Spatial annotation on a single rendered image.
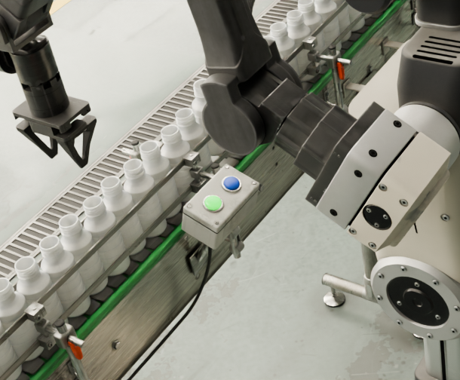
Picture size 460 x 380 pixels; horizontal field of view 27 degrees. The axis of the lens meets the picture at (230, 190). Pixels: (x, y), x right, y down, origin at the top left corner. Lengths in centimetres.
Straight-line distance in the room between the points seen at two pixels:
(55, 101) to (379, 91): 45
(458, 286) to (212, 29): 52
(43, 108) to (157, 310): 66
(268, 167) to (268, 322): 103
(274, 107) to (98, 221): 74
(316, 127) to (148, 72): 337
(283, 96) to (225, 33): 10
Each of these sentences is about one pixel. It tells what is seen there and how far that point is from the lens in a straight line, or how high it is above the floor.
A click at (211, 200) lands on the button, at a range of 173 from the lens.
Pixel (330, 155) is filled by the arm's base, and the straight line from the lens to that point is 102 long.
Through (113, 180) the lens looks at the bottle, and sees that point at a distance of 178.
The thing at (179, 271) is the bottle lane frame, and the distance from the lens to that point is 191.
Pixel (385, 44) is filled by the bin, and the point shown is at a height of 93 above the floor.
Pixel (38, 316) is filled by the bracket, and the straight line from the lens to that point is 163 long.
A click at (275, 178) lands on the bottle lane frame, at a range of 212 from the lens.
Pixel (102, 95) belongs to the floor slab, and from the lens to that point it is 432.
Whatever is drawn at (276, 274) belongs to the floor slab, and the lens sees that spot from 318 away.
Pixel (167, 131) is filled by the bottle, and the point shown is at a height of 115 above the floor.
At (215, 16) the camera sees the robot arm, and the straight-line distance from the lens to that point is 104.
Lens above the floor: 219
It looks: 38 degrees down
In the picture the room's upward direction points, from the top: 14 degrees counter-clockwise
